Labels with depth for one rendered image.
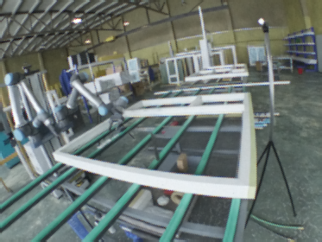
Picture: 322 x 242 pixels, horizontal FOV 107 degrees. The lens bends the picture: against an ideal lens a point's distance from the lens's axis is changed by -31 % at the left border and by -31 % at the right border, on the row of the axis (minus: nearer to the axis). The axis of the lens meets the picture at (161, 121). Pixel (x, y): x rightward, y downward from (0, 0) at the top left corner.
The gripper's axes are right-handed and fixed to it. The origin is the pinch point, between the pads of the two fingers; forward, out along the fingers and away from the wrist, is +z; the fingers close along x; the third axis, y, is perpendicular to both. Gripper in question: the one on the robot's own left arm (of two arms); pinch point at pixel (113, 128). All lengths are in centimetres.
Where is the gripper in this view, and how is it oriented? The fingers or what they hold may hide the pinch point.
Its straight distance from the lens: 158.7
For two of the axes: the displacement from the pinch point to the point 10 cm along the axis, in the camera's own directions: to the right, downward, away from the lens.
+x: -8.9, 0.3, 4.5
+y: 4.0, 5.0, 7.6
